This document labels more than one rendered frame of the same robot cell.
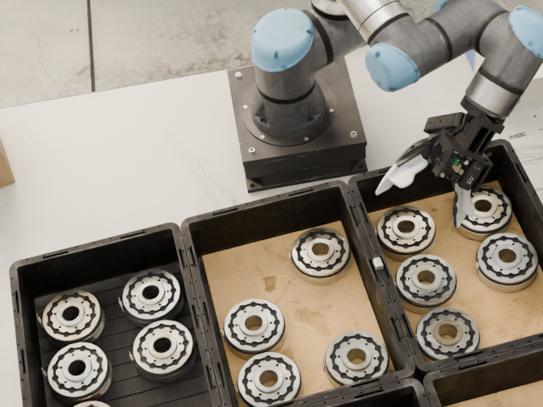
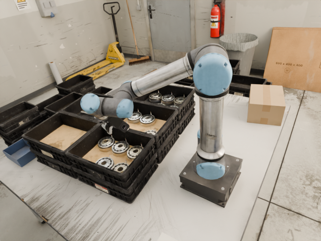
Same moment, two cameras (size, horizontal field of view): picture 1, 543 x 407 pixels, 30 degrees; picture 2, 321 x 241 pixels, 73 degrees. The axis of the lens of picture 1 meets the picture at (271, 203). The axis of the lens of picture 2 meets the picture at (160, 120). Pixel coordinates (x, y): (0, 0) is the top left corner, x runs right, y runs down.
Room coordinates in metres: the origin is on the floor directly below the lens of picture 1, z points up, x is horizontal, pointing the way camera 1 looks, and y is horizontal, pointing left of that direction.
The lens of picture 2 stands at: (1.72, -0.82, 1.68)
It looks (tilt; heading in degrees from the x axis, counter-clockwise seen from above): 35 degrees down; 130
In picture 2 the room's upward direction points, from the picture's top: 8 degrees counter-clockwise
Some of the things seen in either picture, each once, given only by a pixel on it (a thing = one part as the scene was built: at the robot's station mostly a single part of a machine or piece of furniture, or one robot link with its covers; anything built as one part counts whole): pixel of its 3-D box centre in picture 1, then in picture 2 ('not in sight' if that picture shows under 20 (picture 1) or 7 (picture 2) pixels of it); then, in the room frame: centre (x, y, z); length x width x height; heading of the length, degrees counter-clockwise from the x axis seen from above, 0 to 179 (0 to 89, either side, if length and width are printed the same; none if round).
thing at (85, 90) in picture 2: not in sight; (80, 96); (-0.83, 0.58, 0.37); 0.40 x 0.30 x 0.45; 91
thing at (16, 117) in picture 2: not in sight; (23, 128); (-0.81, -0.22, 0.37); 0.40 x 0.30 x 0.45; 92
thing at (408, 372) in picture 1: (291, 295); (140, 117); (0.88, -0.01, 0.92); 0.40 x 0.30 x 0.02; 7
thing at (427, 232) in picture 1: (406, 228); (135, 151); (1.01, -0.23, 0.86); 0.10 x 0.10 x 0.01
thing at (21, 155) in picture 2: not in sight; (22, 151); (0.19, -0.54, 0.74); 0.20 x 0.15 x 0.07; 3
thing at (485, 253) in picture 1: (507, 258); (103, 163); (0.92, -0.38, 0.86); 0.10 x 0.10 x 0.01
